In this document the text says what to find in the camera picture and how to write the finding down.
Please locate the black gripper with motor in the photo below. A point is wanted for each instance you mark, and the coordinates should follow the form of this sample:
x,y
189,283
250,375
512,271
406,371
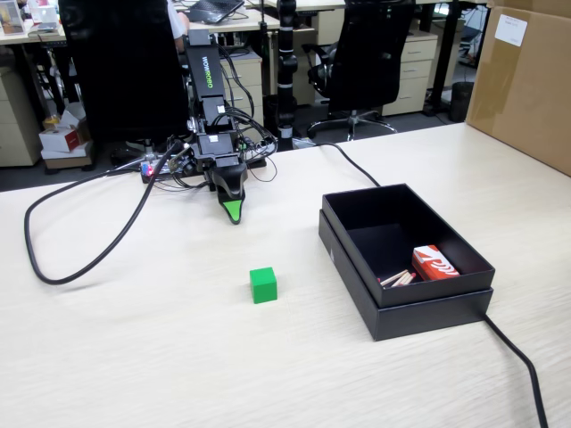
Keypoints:
x,y
215,149

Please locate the green wooden cube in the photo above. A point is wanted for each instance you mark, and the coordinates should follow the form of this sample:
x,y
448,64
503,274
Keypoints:
x,y
263,287

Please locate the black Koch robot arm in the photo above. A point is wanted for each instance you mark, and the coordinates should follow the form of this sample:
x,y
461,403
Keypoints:
x,y
207,67

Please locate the robot controller circuit board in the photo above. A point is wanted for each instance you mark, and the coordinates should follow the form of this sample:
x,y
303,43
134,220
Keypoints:
x,y
154,169

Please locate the beige drawer cabinet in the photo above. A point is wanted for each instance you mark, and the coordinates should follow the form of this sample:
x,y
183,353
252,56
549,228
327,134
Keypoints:
x,y
308,27
412,67
250,80
15,125

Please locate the black pole with white bands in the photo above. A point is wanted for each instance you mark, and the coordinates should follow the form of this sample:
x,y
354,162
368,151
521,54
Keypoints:
x,y
285,67

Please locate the flat brown carton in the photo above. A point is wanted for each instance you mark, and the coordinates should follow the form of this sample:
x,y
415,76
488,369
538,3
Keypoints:
x,y
67,161

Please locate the black high-back office chair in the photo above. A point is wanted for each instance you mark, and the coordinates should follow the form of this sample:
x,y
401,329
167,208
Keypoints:
x,y
120,67

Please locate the beige office desk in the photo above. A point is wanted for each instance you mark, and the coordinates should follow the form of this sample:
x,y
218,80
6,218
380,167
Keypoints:
x,y
446,53
241,22

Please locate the seated person in white shirt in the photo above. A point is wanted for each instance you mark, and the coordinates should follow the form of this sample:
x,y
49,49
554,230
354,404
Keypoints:
x,y
180,27

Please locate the white and red carton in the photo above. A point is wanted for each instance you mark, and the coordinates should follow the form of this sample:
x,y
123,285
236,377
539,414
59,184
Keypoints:
x,y
62,140

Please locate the wooden match with red head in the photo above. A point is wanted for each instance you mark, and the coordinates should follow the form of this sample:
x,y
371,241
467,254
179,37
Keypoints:
x,y
401,279
392,277
408,280

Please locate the black open laptop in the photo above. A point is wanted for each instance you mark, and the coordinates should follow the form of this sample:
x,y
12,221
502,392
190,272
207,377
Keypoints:
x,y
214,9

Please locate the black mesh chair with armrests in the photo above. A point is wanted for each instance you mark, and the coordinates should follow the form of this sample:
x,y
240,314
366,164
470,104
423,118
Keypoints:
x,y
370,53

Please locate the orange and white matchbox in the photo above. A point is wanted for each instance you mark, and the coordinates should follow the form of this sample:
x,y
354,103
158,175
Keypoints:
x,y
435,264

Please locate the black cardboard box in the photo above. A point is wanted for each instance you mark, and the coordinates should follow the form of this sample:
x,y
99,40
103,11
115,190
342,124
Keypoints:
x,y
437,290

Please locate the black open box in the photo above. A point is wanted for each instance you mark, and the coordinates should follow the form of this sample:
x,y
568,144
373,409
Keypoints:
x,y
424,323

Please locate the black mesh trash bin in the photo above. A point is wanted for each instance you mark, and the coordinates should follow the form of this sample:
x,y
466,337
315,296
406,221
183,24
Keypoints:
x,y
460,102

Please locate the small white box with red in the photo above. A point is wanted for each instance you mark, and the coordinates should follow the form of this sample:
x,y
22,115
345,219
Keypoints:
x,y
44,15

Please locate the large brown cardboard box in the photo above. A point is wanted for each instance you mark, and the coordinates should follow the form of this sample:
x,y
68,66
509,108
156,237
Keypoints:
x,y
522,98

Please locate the white shipping label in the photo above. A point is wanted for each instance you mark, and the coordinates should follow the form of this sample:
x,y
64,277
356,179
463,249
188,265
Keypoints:
x,y
511,29

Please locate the standing picture frame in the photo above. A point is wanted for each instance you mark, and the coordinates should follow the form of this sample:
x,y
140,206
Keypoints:
x,y
11,18

